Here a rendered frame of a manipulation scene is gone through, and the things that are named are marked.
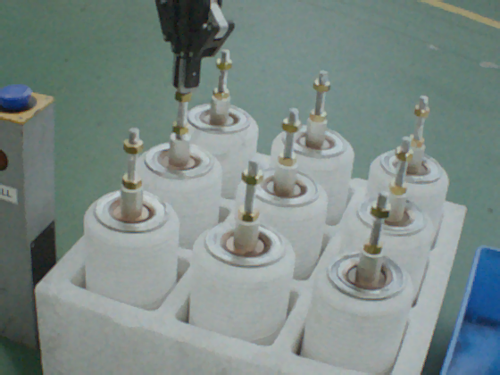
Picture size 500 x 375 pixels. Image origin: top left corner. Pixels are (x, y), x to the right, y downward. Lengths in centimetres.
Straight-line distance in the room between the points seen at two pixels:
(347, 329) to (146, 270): 20
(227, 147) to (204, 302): 25
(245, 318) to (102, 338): 15
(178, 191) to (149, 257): 11
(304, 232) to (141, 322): 20
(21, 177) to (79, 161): 55
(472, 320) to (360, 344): 43
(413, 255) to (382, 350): 12
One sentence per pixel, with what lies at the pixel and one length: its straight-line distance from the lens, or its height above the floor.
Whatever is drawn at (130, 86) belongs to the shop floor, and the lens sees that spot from 176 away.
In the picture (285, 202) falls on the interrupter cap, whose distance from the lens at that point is 89.
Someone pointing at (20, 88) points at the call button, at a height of 33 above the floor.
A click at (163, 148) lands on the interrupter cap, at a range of 97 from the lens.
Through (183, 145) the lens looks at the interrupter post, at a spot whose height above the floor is 28.
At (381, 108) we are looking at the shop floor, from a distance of 178.
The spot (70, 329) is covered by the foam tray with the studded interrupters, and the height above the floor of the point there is 14.
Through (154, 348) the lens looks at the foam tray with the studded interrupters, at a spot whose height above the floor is 16.
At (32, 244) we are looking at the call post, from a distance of 98.
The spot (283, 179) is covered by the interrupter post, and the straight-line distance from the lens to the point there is 90.
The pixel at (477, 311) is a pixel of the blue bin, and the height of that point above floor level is 2.
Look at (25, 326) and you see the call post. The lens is 105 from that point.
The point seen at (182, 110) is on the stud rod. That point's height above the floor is 31.
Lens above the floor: 70
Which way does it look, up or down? 30 degrees down
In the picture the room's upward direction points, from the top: 6 degrees clockwise
